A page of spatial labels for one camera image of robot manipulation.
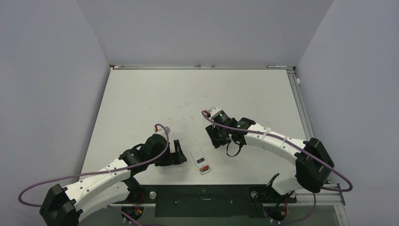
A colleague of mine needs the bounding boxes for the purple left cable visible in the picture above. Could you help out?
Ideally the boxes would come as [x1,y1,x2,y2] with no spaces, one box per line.
[18,123,170,208]

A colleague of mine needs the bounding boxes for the red orange battery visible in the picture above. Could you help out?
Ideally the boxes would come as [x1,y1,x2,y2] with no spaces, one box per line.
[200,166,210,172]

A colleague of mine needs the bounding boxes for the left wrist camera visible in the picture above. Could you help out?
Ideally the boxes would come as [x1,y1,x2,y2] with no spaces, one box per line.
[154,124,170,135]

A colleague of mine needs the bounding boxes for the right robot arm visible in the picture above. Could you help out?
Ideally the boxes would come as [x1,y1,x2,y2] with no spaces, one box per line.
[201,107,334,202]

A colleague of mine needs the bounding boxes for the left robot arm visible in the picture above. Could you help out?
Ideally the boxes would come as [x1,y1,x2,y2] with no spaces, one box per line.
[40,134,187,226]

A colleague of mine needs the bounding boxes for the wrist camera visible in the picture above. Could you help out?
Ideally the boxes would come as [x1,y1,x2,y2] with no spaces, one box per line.
[206,107,222,118]
[154,124,170,135]

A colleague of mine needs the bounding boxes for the white remote control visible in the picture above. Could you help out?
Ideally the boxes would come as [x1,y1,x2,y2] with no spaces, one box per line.
[190,149,212,175]

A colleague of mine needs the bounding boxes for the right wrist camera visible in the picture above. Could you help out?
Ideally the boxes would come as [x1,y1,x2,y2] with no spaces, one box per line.
[206,107,222,118]

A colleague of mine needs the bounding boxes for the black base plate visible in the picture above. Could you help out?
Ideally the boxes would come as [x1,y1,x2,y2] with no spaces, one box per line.
[120,185,297,218]

